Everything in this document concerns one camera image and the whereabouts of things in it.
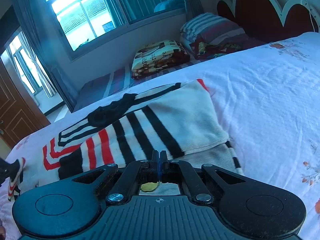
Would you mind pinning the teal cushion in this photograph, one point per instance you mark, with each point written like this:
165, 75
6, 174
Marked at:
170, 3

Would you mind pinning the colourful crumpled cloth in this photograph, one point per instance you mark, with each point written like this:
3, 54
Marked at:
212, 48

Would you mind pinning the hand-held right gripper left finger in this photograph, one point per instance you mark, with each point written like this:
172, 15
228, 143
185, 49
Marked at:
156, 166

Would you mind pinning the brown wooden door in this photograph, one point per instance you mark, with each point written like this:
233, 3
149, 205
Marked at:
17, 110

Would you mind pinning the striped knit sweater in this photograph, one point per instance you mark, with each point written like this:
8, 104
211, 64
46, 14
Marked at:
175, 110

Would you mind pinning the scalloped red headboard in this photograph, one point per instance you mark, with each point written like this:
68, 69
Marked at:
257, 7

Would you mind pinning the folded printed blanket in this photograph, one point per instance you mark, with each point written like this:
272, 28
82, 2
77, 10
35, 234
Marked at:
155, 55

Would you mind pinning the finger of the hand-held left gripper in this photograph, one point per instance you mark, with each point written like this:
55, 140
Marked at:
7, 168

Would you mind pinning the striped pillow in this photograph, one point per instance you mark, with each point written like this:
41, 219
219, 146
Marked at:
210, 27

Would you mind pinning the striped purple bed sheet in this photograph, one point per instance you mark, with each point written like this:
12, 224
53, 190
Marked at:
120, 80

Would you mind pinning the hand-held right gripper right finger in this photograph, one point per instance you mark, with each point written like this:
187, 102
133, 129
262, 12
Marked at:
163, 166

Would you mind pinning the adjoining room window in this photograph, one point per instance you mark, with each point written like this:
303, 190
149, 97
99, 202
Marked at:
25, 65

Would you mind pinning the sliding glass window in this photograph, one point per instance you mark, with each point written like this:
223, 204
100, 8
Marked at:
82, 10

